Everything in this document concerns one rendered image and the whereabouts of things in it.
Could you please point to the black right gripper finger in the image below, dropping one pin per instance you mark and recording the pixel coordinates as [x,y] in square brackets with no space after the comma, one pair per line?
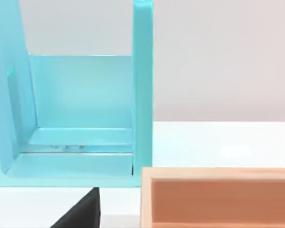
[86,211]

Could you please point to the light blue rack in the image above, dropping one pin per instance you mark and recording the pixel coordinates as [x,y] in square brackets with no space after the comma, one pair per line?
[85,99]

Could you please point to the shallow salmon-coloured box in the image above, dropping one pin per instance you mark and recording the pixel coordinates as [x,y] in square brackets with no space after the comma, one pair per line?
[218,199]

